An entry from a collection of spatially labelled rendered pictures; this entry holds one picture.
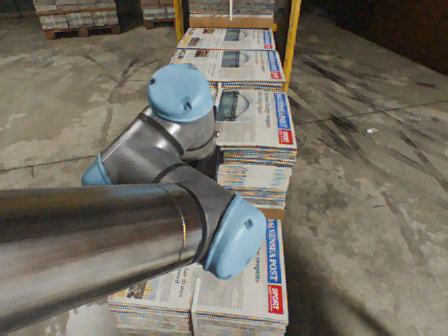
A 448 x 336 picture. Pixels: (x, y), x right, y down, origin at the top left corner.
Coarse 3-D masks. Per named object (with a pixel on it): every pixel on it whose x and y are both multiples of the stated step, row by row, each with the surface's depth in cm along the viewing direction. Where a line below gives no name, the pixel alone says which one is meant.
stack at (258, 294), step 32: (256, 256) 70; (128, 288) 63; (160, 288) 63; (192, 288) 63; (224, 288) 63; (256, 288) 63; (128, 320) 67; (160, 320) 65; (192, 320) 62; (224, 320) 61; (256, 320) 60
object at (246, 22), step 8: (192, 24) 135; (200, 24) 135; (208, 24) 134; (216, 24) 134; (224, 24) 134; (232, 24) 134; (240, 24) 133; (248, 24) 133; (256, 24) 133; (264, 24) 132; (272, 24) 132
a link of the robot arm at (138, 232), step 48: (0, 192) 15; (48, 192) 17; (96, 192) 19; (144, 192) 21; (192, 192) 25; (0, 240) 13; (48, 240) 14; (96, 240) 16; (144, 240) 19; (192, 240) 23; (240, 240) 25; (0, 288) 13; (48, 288) 14; (96, 288) 17
